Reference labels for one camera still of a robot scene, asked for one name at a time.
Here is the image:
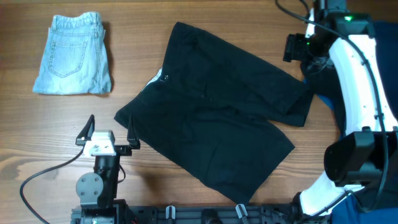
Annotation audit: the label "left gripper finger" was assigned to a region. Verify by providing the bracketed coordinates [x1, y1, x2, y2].
[75, 114, 95, 146]
[127, 117, 141, 149]

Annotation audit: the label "black shorts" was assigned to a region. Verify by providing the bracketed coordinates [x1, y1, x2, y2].
[114, 22, 313, 203]

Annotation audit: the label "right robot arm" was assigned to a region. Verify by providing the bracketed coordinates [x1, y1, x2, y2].
[284, 1, 397, 223]

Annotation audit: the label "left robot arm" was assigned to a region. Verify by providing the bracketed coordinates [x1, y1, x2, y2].
[71, 115, 141, 224]

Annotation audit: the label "black garment in pile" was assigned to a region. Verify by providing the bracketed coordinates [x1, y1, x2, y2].
[300, 57, 346, 136]

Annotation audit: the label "folded light blue jeans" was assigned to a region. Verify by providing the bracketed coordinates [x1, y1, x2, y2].
[32, 12, 112, 95]

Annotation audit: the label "dark blue garment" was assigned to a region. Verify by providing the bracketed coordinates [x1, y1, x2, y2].
[319, 21, 397, 224]

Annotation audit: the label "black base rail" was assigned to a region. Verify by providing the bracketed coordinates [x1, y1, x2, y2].
[70, 203, 299, 224]

